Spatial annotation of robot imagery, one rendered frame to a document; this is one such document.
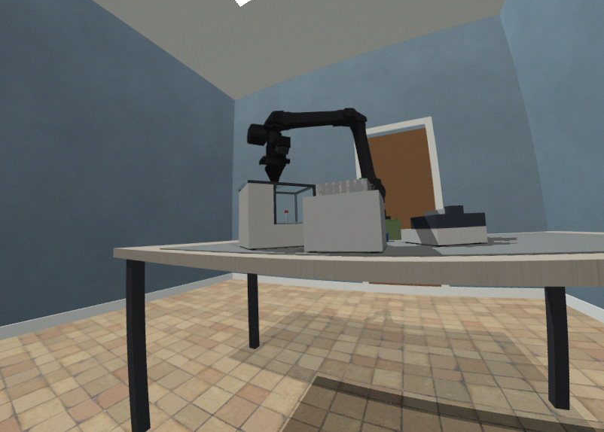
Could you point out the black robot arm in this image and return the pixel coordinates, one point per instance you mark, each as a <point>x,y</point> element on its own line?
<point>259,134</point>

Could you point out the grey bench mat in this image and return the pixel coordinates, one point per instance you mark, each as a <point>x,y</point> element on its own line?
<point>559,243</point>

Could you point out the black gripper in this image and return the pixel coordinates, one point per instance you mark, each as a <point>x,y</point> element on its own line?
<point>274,166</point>

